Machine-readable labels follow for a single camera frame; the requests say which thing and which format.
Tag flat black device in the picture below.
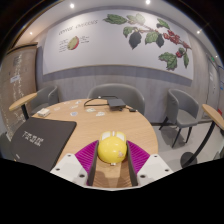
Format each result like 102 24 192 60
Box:
107 98 127 109

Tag coffee plant wall mural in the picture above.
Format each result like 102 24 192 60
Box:
43 9 194 80

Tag grey door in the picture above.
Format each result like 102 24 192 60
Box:
206 54 221 113

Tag small white box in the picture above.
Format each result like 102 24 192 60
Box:
36 108 51 118

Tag black mouse pad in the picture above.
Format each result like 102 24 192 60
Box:
9 116 78 172

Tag wooden wall panel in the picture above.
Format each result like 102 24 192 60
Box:
0 44 38 141

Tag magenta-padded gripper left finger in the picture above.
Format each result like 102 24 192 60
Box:
49 139 100 187

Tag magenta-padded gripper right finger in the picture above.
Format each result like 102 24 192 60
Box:
125 139 174 187

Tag grey armchair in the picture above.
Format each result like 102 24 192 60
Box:
29 85 60 116
0 133 13 158
159 88 200 148
87 83 146 116

